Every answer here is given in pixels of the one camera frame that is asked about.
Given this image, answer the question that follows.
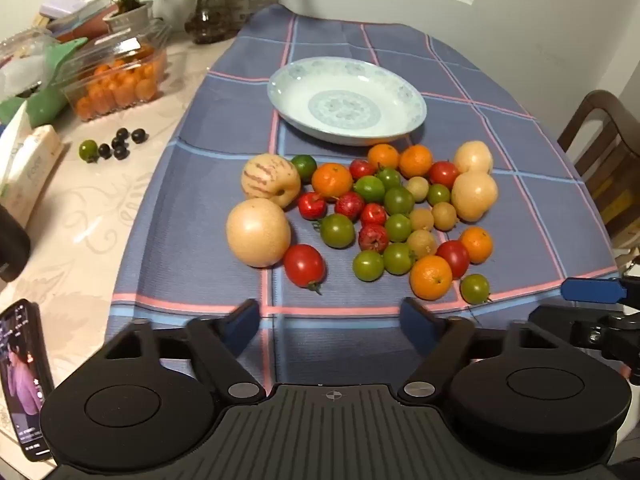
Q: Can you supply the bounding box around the white blue patterned plate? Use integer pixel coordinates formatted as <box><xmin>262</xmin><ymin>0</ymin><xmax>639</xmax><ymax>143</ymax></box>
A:
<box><xmin>266</xmin><ymin>57</ymin><xmax>427</xmax><ymax>147</ymax></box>

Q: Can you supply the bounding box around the striped pepino melon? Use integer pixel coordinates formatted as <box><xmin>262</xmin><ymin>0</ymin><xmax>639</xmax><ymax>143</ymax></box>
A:
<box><xmin>241</xmin><ymin>154</ymin><xmax>302</xmax><ymax>209</ymax></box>

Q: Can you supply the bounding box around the clear plastic clamshell box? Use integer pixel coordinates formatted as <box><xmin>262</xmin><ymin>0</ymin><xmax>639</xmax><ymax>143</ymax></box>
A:
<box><xmin>52</xmin><ymin>20</ymin><xmax>171</xmax><ymax>122</ymax></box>

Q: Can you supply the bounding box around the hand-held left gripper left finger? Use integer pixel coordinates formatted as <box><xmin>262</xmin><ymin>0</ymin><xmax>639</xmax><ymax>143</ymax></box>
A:
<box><xmin>102</xmin><ymin>299</ymin><xmax>266</xmax><ymax>407</ymax></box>

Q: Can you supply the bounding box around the pile of small kumquats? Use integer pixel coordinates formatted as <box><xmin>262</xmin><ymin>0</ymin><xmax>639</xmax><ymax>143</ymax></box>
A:
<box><xmin>75</xmin><ymin>45</ymin><xmax>168</xmax><ymax>121</ymax></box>

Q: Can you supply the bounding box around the clear plastic packaging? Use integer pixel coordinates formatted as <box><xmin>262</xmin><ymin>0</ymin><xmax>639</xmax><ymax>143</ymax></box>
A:
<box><xmin>0</xmin><ymin>27</ymin><xmax>56</xmax><ymax>98</ymax></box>

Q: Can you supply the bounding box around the tan longan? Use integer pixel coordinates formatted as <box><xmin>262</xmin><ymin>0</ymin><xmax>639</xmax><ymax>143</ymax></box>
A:
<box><xmin>405</xmin><ymin>176</ymin><xmax>431</xmax><ymax>203</ymax></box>
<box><xmin>409</xmin><ymin>208</ymin><xmax>435</xmax><ymax>232</ymax></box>
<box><xmin>431</xmin><ymin>201</ymin><xmax>458</xmax><ymax>232</ymax></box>
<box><xmin>406</xmin><ymin>230</ymin><xmax>438</xmax><ymax>258</ymax></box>

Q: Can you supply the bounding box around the cluster of green tomatoes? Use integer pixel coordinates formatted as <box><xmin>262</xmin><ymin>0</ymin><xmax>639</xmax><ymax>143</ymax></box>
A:
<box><xmin>290</xmin><ymin>154</ymin><xmax>492</xmax><ymax>305</ymax></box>

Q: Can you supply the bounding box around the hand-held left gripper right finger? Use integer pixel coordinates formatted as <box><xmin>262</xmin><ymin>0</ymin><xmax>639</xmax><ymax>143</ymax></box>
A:
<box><xmin>398</xmin><ymin>296</ymin><xmax>571</xmax><ymax>407</ymax></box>

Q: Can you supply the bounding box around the brown wooden chair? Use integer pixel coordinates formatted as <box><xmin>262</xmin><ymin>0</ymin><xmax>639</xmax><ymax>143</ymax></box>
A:
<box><xmin>557</xmin><ymin>89</ymin><xmax>640</xmax><ymax>241</ymax></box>

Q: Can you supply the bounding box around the black round object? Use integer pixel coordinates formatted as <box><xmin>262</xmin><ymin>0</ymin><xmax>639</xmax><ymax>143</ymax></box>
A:
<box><xmin>0</xmin><ymin>205</ymin><xmax>32</xmax><ymax>283</ymax></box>

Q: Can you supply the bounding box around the large round yellow pear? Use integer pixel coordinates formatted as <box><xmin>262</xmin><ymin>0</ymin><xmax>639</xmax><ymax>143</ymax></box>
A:
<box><xmin>226</xmin><ymin>198</ymin><xmax>292</xmax><ymax>268</ymax></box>

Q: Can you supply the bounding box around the large green tomato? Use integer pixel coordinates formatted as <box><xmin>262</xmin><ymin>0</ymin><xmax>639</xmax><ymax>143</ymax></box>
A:
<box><xmin>314</xmin><ymin>213</ymin><xmax>357</xmax><ymax>249</ymax></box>

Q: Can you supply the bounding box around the brown book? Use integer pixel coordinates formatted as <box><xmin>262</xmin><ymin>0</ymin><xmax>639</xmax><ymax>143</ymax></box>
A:
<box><xmin>52</xmin><ymin>7</ymin><xmax>121</xmax><ymax>41</ymax></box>

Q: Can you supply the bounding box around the tissue paper pack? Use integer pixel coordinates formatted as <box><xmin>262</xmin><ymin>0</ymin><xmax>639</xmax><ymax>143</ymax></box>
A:
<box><xmin>0</xmin><ymin>102</ymin><xmax>63</xmax><ymax>231</ymax></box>

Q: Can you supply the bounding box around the black smartphone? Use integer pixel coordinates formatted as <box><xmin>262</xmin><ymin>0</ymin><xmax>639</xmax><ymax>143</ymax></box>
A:
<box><xmin>0</xmin><ymin>298</ymin><xmax>55</xmax><ymax>462</ymax></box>

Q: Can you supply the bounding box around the glass vase with plant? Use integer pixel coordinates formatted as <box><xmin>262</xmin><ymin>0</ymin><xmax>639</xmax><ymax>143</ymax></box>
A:
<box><xmin>150</xmin><ymin>0</ymin><xmax>241</xmax><ymax>45</ymax></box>

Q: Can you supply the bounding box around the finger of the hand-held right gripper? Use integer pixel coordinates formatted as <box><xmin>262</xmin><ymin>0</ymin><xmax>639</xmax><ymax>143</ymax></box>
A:
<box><xmin>560</xmin><ymin>276</ymin><xmax>630</xmax><ymax>304</ymax></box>
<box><xmin>527</xmin><ymin>304</ymin><xmax>640</xmax><ymax>386</ymax></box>

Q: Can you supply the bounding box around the red tomato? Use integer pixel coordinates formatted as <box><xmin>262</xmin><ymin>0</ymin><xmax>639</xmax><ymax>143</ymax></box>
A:
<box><xmin>436</xmin><ymin>240</ymin><xmax>471</xmax><ymax>280</ymax></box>
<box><xmin>283</xmin><ymin>243</ymin><xmax>327</xmax><ymax>293</ymax></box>
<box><xmin>428</xmin><ymin>161</ymin><xmax>461</xmax><ymax>190</ymax></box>

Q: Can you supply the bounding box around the pale notebook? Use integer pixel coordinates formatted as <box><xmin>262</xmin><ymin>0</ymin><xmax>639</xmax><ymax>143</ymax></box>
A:
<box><xmin>37</xmin><ymin>0</ymin><xmax>108</xmax><ymax>21</ymax></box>

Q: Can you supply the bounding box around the blue plaid tablecloth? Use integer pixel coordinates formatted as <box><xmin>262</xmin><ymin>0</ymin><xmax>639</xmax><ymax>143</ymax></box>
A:
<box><xmin>104</xmin><ymin>4</ymin><xmax>621</xmax><ymax>391</ymax></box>

